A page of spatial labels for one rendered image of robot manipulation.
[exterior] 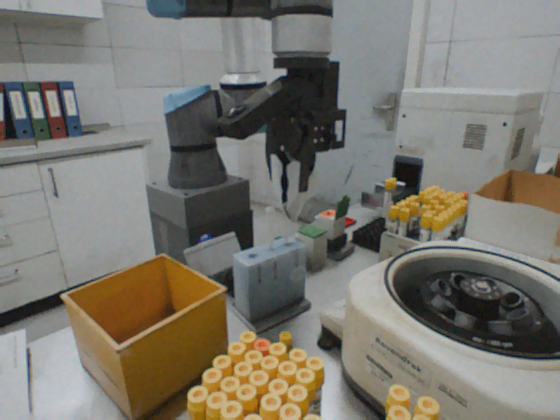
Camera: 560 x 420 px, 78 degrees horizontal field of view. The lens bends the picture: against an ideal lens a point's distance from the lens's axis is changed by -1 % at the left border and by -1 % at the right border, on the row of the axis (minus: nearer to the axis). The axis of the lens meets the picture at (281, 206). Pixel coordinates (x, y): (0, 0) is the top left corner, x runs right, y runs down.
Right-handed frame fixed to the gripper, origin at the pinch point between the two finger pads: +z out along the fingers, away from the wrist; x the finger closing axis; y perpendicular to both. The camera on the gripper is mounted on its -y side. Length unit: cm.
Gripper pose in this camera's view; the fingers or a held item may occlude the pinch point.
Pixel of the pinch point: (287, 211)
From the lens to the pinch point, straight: 49.9
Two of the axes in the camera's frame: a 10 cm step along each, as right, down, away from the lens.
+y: 8.0, -2.1, 5.7
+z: 0.0, 9.4, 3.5
